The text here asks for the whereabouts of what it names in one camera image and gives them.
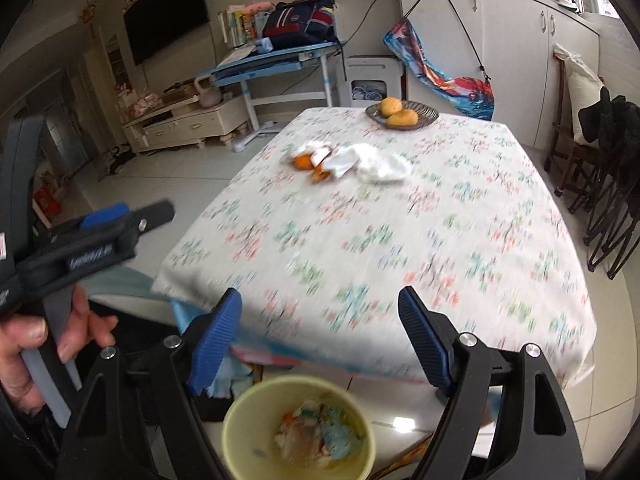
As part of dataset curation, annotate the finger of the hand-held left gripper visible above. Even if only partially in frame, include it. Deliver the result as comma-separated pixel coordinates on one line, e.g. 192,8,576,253
47,201,132,241
115,199,177,241

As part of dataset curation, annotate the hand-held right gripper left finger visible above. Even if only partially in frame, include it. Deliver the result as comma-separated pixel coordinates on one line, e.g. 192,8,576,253
55,287,243,480

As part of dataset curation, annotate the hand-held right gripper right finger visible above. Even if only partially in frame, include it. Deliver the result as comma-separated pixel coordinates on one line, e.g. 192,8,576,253
397,285,586,480

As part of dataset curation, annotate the yellow plastic bin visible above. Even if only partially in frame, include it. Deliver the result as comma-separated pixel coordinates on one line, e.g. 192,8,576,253
221,375,377,480

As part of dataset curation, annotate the pale blue wrapper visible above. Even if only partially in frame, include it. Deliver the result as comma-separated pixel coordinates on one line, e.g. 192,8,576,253
320,405,367,461

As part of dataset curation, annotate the small tissue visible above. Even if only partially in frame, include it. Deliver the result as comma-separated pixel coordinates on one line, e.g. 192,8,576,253
292,140,333,158

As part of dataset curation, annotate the person's left hand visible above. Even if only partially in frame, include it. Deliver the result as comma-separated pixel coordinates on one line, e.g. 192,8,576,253
0,285,118,416

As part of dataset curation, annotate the black white bag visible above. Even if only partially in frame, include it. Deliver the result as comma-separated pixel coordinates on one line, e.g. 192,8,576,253
102,145,136,176

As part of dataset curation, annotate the red plastic stool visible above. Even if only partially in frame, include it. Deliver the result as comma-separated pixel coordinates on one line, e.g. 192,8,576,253
32,185,63,226

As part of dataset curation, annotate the cream TV cabinet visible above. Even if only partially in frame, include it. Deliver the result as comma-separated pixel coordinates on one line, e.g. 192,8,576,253
122,95,251,153

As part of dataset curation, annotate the floral tablecloth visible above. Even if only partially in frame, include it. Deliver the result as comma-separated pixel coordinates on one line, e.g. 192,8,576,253
150,106,598,391

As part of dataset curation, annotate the brown tray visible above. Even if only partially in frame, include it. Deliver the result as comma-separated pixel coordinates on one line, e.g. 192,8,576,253
162,82,198,103

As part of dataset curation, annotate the pink kettlebell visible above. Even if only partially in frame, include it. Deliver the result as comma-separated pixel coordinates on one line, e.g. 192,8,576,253
196,75,223,109

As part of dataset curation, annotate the blue study desk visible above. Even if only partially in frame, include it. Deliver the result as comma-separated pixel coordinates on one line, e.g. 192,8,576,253
196,40,348,151

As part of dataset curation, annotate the black television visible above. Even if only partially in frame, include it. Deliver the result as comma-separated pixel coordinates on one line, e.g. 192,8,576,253
123,0,210,66

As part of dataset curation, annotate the row of books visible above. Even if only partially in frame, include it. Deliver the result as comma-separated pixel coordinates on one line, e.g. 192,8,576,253
217,4,273,48

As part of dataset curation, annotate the navy striped backpack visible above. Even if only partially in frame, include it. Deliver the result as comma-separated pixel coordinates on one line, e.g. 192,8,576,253
262,0,338,46

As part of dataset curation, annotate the wooden chair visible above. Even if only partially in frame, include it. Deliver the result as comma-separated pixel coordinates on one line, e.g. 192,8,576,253
544,45,601,196

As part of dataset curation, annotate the colourful printed bag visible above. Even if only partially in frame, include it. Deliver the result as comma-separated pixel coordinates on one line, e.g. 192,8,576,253
382,0,496,122

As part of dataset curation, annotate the white floor appliance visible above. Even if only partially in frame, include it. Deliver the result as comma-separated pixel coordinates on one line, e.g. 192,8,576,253
345,56,406,108

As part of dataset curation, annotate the white cabinet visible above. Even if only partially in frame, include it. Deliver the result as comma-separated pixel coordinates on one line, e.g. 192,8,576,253
392,0,601,151

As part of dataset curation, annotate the white stuffed sack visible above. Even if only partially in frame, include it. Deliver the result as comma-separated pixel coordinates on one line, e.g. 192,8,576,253
554,42,606,148

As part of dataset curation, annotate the red wall ornament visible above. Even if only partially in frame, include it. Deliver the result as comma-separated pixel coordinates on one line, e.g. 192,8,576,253
82,2,101,38

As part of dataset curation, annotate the wire fruit basket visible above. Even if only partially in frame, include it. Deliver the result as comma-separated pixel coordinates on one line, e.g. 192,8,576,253
365,101,441,132

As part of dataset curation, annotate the black power cable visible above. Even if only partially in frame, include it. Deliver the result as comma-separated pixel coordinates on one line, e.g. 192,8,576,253
345,0,396,46

